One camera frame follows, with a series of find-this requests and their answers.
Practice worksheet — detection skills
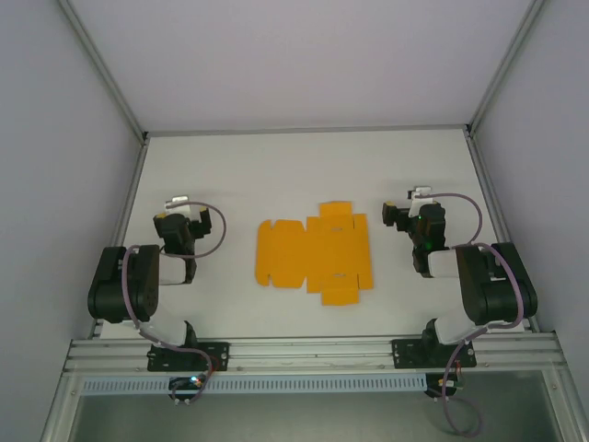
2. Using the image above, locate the yellow paper box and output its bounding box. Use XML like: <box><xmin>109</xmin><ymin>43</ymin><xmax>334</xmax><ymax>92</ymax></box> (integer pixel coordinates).
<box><xmin>255</xmin><ymin>201</ymin><xmax>375</xmax><ymax>308</ymax></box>

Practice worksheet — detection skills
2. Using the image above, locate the small controller board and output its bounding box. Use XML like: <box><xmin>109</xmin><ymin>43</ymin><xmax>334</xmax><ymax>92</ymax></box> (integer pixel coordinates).
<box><xmin>425</xmin><ymin>373</ymin><xmax>467</xmax><ymax>401</ymax></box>
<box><xmin>167</xmin><ymin>375</ymin><xmax>209</xmax><ymax>407</ymax></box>

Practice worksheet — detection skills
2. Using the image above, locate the grey metal panel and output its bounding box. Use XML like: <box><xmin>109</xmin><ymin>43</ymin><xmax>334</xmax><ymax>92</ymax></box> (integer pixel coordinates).
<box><xmin>73</xmin><ymin>370</ymin><xmax>565</xmax><ymax>442</ymax></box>

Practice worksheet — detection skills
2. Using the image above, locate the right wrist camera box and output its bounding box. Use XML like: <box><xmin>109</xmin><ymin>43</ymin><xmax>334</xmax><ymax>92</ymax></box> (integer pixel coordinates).
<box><xmin>407</xmin><ymin>185</ymin><xmax>436</xmax><ymax>206</ymax></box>

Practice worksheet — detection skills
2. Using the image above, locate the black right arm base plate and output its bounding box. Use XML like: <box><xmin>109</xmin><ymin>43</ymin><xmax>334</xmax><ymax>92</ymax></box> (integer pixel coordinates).
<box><xmin>390</xmin><ymin>339</ymin><xmax>478</xmax><ymax>370</ymax></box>

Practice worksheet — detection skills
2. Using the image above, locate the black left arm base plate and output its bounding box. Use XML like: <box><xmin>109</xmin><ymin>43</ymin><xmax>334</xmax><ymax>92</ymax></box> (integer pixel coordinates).
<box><xmin>146</xmin><ymin>341</ymin><xmax>231</xmax><ymax>373</ymax></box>

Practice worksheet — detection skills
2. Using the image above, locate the aluminium frame post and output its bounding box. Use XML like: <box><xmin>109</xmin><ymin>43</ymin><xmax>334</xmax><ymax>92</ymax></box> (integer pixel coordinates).
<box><xmin>464</xmin><ymin>0</ymin><xmax>551</xmax><ymax>137</ymax></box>
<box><xmin>57</xmin><ymin>0</ymin><xmax>149</xmax><ymax>140</ymax></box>

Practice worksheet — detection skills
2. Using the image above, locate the aluminium mounting rail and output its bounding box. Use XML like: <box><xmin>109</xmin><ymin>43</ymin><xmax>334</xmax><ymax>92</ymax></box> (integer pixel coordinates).
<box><xmin>64</xmin><ymin>333</ymin><xmax>568</xmax><ymax>375</ymax></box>

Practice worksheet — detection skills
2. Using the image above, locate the grey slotted cable duct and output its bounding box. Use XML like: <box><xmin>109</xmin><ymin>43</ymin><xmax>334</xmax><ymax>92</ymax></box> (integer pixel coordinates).
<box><xmin>80</xmin><ymin>372</ymin><xmax>429</xmax><ymax>397</ymax></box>

